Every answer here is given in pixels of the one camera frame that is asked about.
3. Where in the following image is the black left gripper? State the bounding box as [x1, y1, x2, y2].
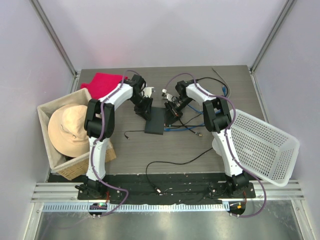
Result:
[130, 95, 154, 121]

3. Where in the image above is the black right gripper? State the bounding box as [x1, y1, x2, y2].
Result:
[164, 97, 192, 127]

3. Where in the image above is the black network switch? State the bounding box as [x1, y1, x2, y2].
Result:
[144, 106, 166, 135]

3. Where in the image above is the short black plug cable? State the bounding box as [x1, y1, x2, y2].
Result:
[124, 129, 146, 139]

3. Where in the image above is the grey ethernet cable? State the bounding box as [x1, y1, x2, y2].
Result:
[211, 67, 231, 98]

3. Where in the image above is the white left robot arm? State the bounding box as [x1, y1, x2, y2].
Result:
[84, 74, 155, 200]

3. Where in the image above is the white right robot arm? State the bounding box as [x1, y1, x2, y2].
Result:
[162, 80, 249, 198]

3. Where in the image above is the red cloth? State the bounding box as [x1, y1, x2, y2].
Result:
[80, 72, 122, 99]

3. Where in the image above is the black base mat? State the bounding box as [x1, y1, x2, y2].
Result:
[47, 171, 256, 205]

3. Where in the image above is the beige sun hat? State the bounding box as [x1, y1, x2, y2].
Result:
[47, 103, 90, 158]

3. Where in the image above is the wicker basket with liner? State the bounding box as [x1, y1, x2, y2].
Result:
[36, 87, 117, 181]

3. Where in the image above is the white plastic basket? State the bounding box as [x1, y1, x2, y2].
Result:
[211, 108, 300, 187]

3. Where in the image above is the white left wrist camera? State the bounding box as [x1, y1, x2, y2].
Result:
[142, 86, 155, 98]

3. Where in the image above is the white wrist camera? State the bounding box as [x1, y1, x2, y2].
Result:
[161, 89, 173, 102]
[142, 86, 155, 98]

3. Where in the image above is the thin black cable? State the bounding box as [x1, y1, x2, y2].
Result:
[164, 76, 230, 138]

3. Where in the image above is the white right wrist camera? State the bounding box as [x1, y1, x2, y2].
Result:
[161, 89, 173, 102]

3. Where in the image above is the black power cable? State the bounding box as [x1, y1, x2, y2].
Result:
[144, 146, 213, 194]

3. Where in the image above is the aluminium rail front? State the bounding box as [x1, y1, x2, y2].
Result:
[31, 180, 304, 212]

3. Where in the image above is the aluminium frame post left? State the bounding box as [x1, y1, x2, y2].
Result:
[29, 0, 77, 77]

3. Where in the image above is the aluminium frame post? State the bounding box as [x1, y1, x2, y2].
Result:
[249, 0, 297, 74]
[29, 0, 77, 77]

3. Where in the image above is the aluminium frame post right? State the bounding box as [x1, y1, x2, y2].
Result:
[249, 0, 297, 74]

